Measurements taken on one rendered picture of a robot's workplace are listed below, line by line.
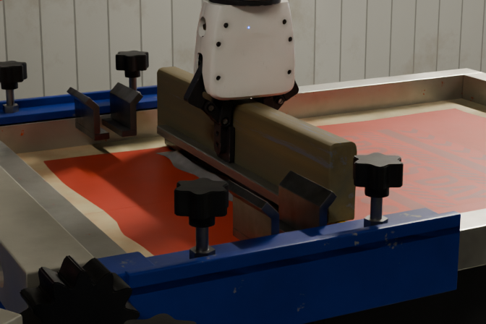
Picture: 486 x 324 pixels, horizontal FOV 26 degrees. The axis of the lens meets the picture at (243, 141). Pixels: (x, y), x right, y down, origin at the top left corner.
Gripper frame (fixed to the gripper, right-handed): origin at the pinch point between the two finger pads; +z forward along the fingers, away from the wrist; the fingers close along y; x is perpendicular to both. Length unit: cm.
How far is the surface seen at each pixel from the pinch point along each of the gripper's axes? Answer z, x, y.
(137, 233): 5.5, -8.5, -15.2
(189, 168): 5.6, 8.7, -2.2
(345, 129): 5.6, 16.8, 24.0
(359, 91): 2.9, 25.0, 31.3
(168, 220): 5.5, -6.4, -11.1
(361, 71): 70, 303, 216
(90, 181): 6.0, 9.6, -13.7
